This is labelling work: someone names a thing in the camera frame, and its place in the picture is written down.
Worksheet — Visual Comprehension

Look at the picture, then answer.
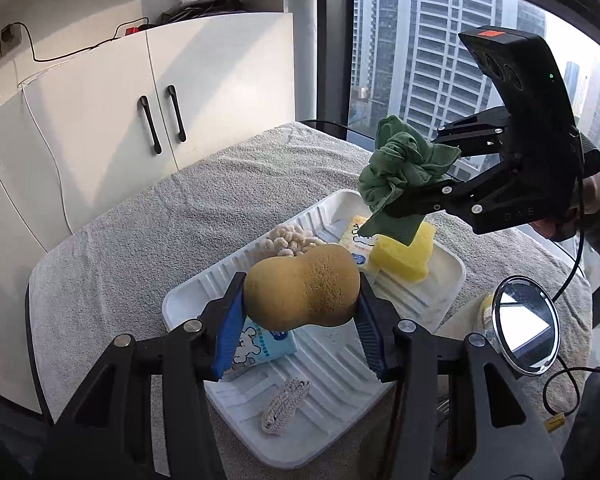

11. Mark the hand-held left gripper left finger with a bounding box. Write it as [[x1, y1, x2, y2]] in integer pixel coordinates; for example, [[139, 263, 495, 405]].
[[35, 271, 248, 480]]

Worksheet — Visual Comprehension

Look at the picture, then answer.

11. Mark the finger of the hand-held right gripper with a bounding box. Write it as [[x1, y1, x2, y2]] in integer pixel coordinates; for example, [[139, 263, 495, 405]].
[[377, 160, 518, 223], [430, 106, 512, 163]]

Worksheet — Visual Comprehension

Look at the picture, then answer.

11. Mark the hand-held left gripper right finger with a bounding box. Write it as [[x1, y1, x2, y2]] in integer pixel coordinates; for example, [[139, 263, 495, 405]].
[[356, 280, 566, 480]]

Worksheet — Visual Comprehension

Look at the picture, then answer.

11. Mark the blue tissue pack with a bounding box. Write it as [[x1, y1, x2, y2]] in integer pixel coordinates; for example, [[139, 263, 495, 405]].
[[225, 317, 299, 381]]

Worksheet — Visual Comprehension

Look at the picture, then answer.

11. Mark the green cloth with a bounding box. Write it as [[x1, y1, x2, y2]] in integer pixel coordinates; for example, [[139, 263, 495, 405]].
[[358, 115, 462, 248]]

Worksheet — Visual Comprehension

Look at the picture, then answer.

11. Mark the yellow sponge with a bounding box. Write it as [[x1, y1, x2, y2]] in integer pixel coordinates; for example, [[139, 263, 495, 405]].
[[369, 220, 438, 283]]

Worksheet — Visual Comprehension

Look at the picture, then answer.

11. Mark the white foam tray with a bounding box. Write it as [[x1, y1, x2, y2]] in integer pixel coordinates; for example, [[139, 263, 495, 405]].
[[162, 189, 467, 470]]

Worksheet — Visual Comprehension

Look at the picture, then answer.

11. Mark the brown peanut-shaped sponge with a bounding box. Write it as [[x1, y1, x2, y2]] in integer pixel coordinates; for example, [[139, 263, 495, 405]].
[[243, 243, 362, 331]]

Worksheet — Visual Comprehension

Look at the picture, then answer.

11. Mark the white fluffy scrunchie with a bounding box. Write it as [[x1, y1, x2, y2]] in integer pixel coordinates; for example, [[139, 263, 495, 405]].
[[256, 225, 327, 261]]

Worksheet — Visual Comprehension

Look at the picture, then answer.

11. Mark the person's right hand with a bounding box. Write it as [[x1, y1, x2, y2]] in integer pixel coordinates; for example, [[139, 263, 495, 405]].
[[532, 170, 600, 243]]

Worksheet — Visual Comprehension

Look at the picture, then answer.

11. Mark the white round object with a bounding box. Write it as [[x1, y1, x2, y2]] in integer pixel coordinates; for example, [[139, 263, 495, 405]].
[[435, 300, 496, 346]]

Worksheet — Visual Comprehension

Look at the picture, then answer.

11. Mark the yellow tissue pack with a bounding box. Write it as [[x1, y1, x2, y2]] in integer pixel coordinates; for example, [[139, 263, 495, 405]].
[[339, 215, 381, 268]]

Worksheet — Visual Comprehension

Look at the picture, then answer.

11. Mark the white knitted band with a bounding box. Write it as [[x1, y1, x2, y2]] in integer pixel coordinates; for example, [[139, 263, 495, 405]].
[[261, 377, 311, 436]]

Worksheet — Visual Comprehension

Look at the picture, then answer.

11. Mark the grey high-rise building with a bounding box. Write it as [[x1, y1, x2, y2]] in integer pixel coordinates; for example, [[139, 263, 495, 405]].
[[352, 0, 551, 171]]

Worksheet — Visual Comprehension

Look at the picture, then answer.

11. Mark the small yellow object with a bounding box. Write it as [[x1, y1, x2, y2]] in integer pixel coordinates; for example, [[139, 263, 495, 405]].
[[475, 292, 496, 333]]

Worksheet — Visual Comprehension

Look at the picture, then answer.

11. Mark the round chrome mirror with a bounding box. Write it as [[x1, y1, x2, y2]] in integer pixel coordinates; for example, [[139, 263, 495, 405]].
[[492, 275, 562, 377]]

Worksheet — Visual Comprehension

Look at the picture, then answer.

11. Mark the white cabinet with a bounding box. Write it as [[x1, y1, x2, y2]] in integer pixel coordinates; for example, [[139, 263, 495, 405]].
[[0, 11, 296, 413]]

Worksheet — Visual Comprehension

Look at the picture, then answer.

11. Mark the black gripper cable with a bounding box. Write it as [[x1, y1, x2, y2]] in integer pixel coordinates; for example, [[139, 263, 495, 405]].
[[542, 220, 588, 431]]

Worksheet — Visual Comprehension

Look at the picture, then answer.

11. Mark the black window frame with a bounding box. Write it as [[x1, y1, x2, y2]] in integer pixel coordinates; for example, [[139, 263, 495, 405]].
[[314, 0, 356, 133]]

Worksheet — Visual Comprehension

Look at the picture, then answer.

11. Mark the black cabinet handle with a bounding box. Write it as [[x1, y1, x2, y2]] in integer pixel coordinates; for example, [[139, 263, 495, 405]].
[[138, 95, 163, 155], [166, 85, 187, 143]]

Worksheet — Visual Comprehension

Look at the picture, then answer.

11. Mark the white cable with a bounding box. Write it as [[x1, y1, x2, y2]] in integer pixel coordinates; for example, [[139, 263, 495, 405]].
[[20, 72, 76, 235]]

